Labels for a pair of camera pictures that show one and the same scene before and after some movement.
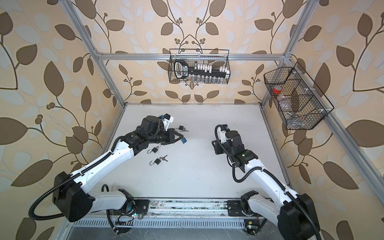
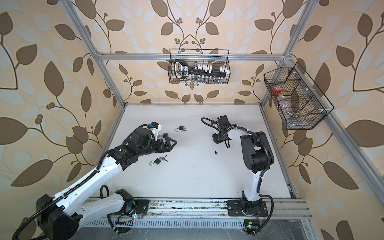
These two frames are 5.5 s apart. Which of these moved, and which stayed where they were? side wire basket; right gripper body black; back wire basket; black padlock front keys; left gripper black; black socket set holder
Moved: left gripper black; right gripper body black
Stayed: black socket set holder; black padlock front keys; back wire basket; side wire basket
